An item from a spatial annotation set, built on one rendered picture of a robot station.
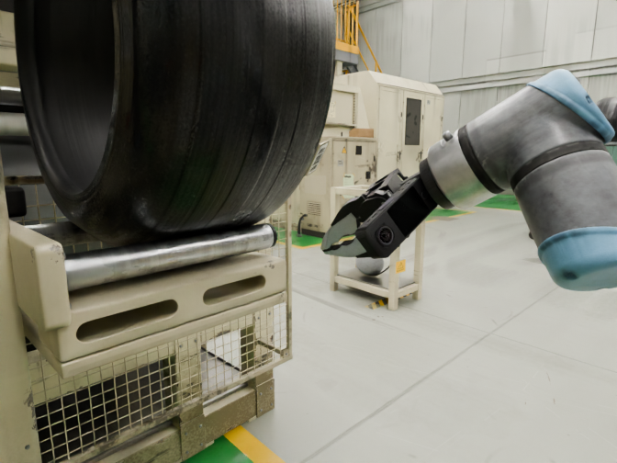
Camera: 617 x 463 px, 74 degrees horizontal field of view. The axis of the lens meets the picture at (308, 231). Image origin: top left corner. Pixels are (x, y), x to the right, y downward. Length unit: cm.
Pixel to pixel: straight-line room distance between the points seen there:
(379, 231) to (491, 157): 14
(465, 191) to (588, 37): 1133
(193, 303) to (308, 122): 30
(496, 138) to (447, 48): 1262
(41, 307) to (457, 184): 48
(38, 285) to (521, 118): 53
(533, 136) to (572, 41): 1140
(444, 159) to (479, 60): 1209
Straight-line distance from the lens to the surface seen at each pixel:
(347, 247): 60
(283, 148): 58
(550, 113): 48
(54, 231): 85
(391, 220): 50
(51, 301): 53
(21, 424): 71
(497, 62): 1238
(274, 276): 71
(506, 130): 48
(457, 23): 1312
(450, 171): 50
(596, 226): 43
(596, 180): 45
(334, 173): 502
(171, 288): 60
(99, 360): 59
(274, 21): 55
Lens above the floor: 104
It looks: 11 degrees down
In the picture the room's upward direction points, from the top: straight up
